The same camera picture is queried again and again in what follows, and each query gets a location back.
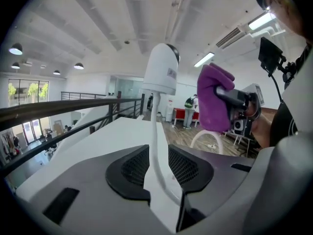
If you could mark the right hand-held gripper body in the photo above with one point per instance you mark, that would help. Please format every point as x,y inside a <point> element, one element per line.
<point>247,99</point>

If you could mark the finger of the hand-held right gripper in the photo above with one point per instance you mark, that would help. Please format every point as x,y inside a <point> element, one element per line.
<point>226,93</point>

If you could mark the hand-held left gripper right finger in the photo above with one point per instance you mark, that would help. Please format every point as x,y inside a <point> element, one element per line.
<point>220,177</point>

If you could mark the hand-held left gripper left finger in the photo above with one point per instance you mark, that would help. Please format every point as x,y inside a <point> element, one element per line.
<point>80,180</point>

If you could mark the purple cloth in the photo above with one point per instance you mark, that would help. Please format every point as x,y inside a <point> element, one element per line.
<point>212,101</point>

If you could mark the small round white device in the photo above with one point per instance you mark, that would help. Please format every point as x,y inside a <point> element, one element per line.
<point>160,70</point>

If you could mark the person's right forearm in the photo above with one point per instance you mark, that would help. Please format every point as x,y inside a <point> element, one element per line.
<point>262,131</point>

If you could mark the white power strip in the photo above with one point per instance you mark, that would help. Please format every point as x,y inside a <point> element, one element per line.
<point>211,146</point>

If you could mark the long ceiling tube light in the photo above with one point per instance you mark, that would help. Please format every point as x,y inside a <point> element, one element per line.
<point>260,21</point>
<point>204,59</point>

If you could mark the small black monitor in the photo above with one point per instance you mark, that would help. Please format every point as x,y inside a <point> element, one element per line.
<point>270,55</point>

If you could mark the red cabinet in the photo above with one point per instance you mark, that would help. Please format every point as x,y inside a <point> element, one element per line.
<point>179,116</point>

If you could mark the ceiling air vent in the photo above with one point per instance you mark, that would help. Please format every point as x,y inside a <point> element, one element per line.
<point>230,37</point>

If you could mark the white water dispenser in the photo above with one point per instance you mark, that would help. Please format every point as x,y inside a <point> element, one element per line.
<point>169,111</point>

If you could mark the person's white shirt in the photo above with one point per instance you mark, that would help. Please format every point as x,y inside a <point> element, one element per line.
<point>281,175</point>

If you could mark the white ceiling pipes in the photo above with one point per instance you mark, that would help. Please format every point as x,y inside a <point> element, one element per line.
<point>265,32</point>

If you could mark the dark metal railing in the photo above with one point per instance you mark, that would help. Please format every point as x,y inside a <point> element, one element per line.
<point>61,106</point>

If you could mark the clothes rack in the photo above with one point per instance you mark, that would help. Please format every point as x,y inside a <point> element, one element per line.
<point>8,143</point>

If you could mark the person's head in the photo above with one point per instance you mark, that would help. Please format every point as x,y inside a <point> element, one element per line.
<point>286,11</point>

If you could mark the large window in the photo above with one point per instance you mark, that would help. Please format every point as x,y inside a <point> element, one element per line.
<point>28,92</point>

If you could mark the dark pendant lamp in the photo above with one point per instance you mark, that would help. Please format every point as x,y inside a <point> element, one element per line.
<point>78,65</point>
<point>56,72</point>
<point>15,49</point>
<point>15,65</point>

